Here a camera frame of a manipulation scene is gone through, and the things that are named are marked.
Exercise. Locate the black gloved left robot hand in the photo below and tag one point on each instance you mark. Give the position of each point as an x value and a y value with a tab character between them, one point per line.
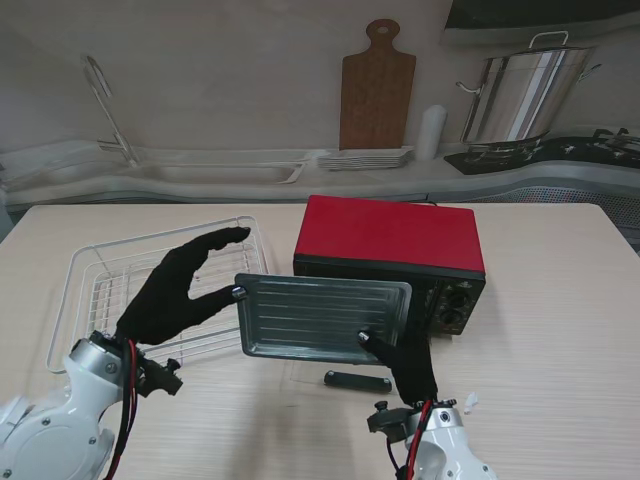
165	295

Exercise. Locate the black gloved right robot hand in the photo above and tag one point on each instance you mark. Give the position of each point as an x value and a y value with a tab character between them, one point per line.
412	375

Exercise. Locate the ribbed metal baking tray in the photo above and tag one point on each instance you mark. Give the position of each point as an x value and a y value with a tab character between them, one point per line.
320	315

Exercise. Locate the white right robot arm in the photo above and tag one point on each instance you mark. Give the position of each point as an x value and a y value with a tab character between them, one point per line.
440	445

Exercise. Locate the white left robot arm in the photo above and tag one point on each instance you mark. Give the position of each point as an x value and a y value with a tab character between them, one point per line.
60	430

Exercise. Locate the black oven timer knob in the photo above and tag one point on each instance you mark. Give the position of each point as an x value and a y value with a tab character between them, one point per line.
452	317

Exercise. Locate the black oven temperature knob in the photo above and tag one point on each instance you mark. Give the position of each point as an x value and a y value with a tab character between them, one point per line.
456	300

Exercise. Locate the red and black toaster oven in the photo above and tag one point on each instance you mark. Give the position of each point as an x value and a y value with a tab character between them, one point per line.
385	235

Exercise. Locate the small white paper scrap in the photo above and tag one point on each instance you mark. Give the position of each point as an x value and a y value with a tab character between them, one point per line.
471	400

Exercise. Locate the steel kitchen sink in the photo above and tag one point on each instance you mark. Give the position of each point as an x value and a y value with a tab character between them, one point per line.
215	174

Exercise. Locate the chrome kitchen faucet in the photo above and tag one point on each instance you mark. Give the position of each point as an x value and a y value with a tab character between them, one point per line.
107	110

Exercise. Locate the stack of white plates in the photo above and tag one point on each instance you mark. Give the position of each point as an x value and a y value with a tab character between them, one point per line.
365	159

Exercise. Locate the white cylindrical bottle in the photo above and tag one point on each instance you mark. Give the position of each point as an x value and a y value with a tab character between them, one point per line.
431	132

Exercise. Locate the black gas stove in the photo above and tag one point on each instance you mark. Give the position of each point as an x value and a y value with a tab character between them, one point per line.
550	152

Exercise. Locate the brown wooden cutting board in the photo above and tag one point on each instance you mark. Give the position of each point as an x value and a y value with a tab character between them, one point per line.
377	95

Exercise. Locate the stainless steel stockpot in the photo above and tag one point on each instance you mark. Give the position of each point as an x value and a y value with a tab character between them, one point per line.
525	95

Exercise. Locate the dark range hood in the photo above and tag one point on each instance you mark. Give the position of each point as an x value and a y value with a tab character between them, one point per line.
540	15

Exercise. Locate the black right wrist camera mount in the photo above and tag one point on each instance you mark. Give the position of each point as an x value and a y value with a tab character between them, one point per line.
390	420

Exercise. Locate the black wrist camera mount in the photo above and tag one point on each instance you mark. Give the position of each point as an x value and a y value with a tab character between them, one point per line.
390	420
165	380

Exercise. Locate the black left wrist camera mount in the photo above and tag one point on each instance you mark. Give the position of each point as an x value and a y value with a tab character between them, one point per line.
165	380

